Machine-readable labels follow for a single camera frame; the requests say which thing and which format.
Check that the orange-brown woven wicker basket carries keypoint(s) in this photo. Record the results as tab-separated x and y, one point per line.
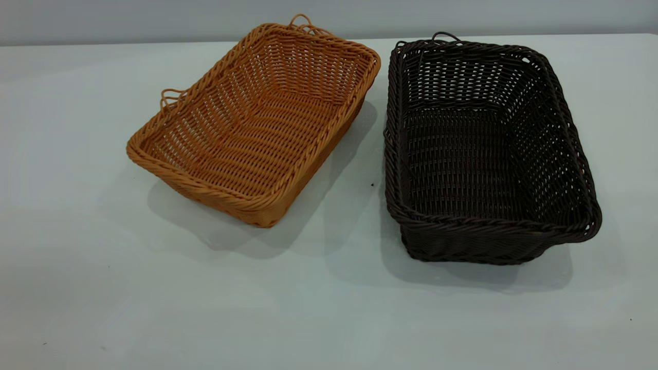
267	133

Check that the dark brown woven wicker basket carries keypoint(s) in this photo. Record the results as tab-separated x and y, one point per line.
478	154

